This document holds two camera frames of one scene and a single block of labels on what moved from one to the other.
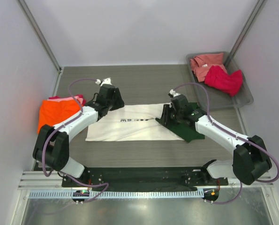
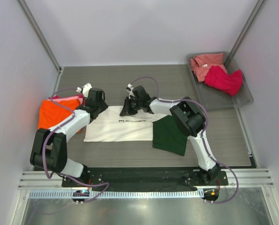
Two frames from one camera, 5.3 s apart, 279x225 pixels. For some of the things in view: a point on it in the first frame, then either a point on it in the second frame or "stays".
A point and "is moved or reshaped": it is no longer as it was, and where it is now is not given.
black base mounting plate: (146, 177) stays
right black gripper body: (177, 116) to (138, 104)
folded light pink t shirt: (76, 98) stays
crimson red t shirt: (218, 77) stays
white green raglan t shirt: (139, 123) is moved or reshaped
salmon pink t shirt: (200, 64) stays
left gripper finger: (117, 101) to (101, 106)
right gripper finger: (166, 117) to (129, 108)
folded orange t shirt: (52, 112) stays
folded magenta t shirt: (80, 96) stays
